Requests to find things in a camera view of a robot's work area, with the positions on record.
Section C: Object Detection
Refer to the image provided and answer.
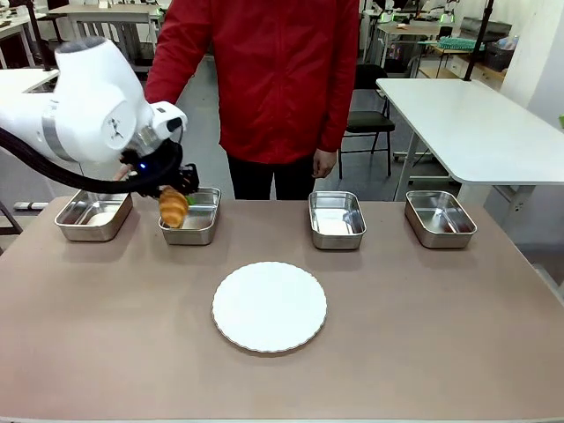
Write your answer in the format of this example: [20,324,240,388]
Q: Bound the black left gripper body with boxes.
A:
[119,139,185,198]

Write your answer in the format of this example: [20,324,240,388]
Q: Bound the golden croissant bread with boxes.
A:
[158,186,191,230]

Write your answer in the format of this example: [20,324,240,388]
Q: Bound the person's left forearm red sleeve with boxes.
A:
[316,78,357,154]

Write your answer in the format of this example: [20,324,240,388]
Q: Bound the person's right forearm red sleeve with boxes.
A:
[144,39,211,108]

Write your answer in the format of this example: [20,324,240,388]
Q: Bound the rectangular stainless steel container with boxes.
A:
[308,190,368,251]
[404,189,479,249]
[54,188,135,243]
[158,187,222,247]

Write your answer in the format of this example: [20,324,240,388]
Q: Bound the person's left hand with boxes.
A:
[311,147,338,179]

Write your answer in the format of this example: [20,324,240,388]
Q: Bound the person's black trousers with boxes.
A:
[226,152,318,202]

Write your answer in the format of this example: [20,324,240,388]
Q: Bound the person's red jacket torso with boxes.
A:
[144,0,361,166]

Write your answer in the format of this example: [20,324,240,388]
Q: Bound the white scalloped round plate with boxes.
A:
[211,261,329,353]

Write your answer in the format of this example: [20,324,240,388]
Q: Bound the grey background workbench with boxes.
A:
[47,3,165,74]

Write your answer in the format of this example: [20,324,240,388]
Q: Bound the small white side table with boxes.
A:
[0,68,61,94]

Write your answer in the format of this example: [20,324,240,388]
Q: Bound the black folding chair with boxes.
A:
[338,63,397,180]

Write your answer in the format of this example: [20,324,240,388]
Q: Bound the beige background desk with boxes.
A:
[375,20,442,68]

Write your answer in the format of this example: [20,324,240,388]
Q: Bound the large white side table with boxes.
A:
[375,77,564,186]

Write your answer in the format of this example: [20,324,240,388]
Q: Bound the green rack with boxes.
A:
[433,36,478,53]

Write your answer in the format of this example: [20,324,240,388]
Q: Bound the black storage crate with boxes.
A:
[483,37,516,72]

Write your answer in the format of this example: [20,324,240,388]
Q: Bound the black corrugated cable hose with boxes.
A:
[0,127,184,198]

